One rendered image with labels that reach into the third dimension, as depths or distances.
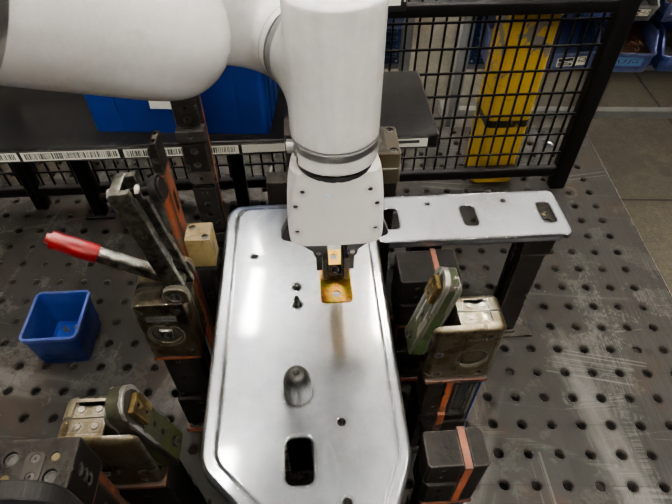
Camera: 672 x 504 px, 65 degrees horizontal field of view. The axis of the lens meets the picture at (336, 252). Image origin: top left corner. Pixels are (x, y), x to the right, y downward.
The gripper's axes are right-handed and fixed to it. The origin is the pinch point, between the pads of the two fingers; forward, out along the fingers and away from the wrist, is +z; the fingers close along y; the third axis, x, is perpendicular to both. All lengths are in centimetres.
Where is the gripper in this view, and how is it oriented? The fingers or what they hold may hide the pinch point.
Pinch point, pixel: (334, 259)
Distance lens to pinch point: 62.8
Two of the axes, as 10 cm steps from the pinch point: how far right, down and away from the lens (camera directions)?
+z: 0.0, 6.8, 7.4
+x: -0.7, -7.3, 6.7
